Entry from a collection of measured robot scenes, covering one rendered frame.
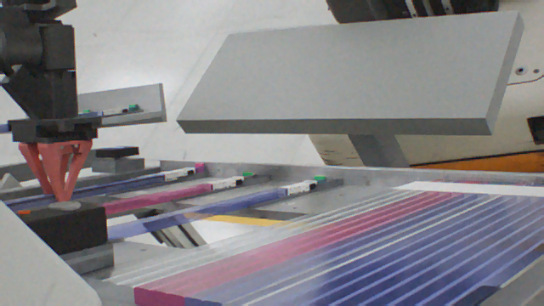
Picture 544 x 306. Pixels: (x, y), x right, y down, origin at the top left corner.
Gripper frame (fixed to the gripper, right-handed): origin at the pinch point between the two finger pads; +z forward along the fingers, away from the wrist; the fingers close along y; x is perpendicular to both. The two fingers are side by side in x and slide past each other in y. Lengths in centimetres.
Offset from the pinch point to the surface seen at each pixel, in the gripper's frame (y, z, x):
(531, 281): 59, -1, -14
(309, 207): 28.8, 0.7, 9.3
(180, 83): -110, -11, 144
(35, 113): 20.4, -10.8, -18.1
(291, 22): -77, -30, 164
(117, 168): -8.0, -0.8, 17.1
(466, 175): 39.6, -1.1, 25.4
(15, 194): -8.0, 0.3, -0.4
